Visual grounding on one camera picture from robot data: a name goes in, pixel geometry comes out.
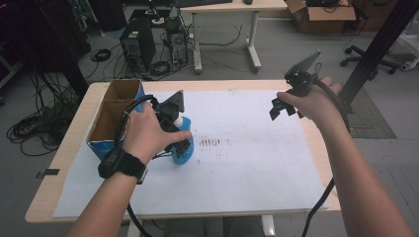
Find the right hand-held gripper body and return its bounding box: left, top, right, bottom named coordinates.
left=284, top=49, right=322, bottom=99

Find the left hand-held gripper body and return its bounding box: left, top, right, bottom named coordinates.
left=153, top=90, right=186, bottom=153

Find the blue bottle with white cap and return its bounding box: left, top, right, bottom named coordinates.
left=170, top=116, right=196, bottom=166

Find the person's right hand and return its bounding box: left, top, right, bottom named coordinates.
left=277, top=76, right=344, bottom=130

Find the person's left hand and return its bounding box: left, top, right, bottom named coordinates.
left=123, top=101, right=193, bottom=165

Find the black wristwatch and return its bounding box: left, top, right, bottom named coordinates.
left=97, top=147, right=149, bottom=186

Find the blue cardboard box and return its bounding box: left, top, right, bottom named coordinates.
left=85, top=78, right=146, bottom=162

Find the white paper sheet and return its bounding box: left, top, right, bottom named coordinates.
left=52, top=89, right=330, bottom=219

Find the white desk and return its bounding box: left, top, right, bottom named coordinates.
left=179, top=0, right=290, bottom=75

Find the brown cardboard box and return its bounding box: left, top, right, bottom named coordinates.
left=284, top=0, right=358, bottom=35

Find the small black computer tower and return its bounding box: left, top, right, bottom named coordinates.
left=164, top=17, right=189, bottom=66

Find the black office chair base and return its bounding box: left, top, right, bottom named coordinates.
left=340, top=44, right=400, bottom=76

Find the large black computer tower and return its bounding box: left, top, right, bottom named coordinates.
left=119, top=17, right=157, bottom=74

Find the grey floor mat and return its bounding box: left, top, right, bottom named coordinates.
left=346, top=86, right=398, bottom=140

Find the black metal stand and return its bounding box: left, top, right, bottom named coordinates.
left=335, top=0, right=419, bottom=115

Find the black keyboard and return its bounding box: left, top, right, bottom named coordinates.
left=172, top=0, right=234, bottom=9

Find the white table leg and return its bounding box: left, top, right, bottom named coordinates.
left=261, top=214, right=277, bottom=237

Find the wooden table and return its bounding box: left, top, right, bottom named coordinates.
left=24, top=79, right=342, bottom=225

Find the black tape strip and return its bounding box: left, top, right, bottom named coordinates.
left=35, top=168, right=61, bottom=180

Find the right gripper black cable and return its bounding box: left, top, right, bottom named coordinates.
left=300, top=78, right=352, bottom=237

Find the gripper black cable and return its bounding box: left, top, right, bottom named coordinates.
left=113, top=94, right=156, bottom=237
left=300, top=78, right=352, bottom=237

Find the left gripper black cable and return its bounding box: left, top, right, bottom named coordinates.
left=113, top=94, right=156, bottom=237

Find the coiled black cable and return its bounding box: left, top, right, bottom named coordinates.
left=89, top=47, right=113, bottom=63

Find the tangle of black floor cables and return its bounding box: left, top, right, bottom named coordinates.
left=5, top=72, right=87, bottom=158

